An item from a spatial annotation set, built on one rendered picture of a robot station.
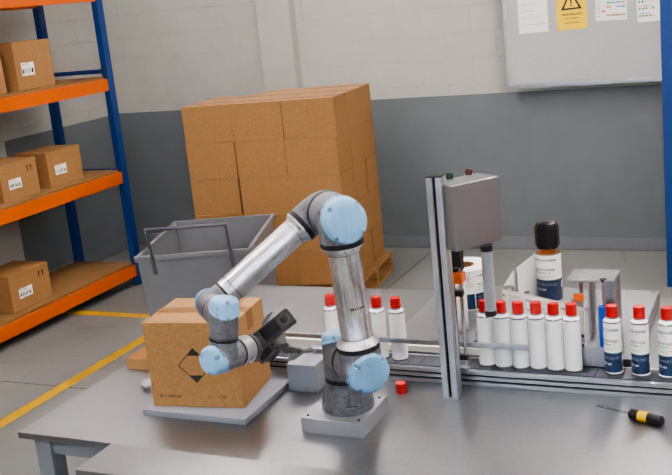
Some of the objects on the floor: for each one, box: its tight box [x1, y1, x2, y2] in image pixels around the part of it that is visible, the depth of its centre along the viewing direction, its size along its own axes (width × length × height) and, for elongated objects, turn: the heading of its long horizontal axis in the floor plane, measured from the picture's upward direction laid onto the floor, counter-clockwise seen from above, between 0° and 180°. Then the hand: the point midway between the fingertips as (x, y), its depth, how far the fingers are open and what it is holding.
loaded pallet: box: [181, 83, 394, 289], centre depth 701 cm, size 120×83×139 cm
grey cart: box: [134, 213, 277, 317], centre depth 557 cm, size 89×63×96 cm
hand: (299, 327), depth 275 cm, fingers open, 14 cm apart
